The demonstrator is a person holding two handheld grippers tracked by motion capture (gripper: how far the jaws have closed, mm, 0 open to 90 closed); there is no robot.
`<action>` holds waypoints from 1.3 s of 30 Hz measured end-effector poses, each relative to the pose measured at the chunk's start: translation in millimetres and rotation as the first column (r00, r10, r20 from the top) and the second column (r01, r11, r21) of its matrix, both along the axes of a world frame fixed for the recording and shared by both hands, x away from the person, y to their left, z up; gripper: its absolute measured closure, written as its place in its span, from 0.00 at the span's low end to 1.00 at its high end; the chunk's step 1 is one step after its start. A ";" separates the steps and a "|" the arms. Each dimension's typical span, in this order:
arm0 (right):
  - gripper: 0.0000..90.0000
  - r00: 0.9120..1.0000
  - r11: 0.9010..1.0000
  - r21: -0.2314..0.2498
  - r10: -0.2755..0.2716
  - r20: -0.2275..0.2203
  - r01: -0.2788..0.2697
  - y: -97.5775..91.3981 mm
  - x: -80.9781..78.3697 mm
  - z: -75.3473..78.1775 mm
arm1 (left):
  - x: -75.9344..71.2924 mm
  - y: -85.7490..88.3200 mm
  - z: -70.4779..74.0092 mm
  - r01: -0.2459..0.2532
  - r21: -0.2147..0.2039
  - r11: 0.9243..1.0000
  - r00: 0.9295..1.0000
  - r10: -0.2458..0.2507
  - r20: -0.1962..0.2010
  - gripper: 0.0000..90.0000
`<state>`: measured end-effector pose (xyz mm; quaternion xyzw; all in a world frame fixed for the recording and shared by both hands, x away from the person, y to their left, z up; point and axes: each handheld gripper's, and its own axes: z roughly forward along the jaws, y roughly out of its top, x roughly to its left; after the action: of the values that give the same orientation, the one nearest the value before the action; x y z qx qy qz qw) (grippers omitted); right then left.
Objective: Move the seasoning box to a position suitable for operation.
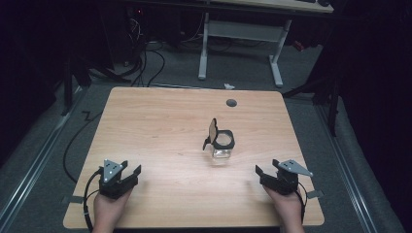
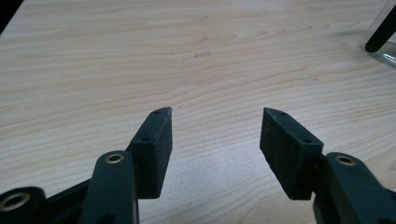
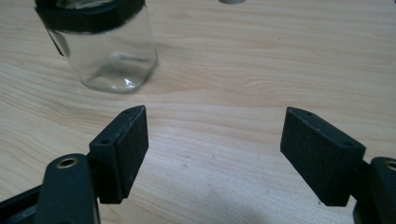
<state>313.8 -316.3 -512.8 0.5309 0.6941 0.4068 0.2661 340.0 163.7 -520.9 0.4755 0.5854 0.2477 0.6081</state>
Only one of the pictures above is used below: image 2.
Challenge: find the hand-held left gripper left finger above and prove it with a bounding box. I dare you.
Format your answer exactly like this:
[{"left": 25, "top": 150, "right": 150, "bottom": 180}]
[{"left": 125, "top": 106, "right": 174, "bottom": 200}]

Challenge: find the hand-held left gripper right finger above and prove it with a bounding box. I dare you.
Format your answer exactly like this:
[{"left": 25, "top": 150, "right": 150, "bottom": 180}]
[{"left": 259, "top": 106, "right": 325, "bottom": 201}]

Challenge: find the clear glass container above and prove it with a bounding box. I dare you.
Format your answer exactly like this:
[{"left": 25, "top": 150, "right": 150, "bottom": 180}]
[{"left": 360, "top": 0, "right": 396, "bottom": 68}]

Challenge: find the black stick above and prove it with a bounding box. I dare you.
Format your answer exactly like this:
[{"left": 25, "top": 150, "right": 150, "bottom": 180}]
[{"left": 364, "top": 5, "right": 396, "bottom": 53}]

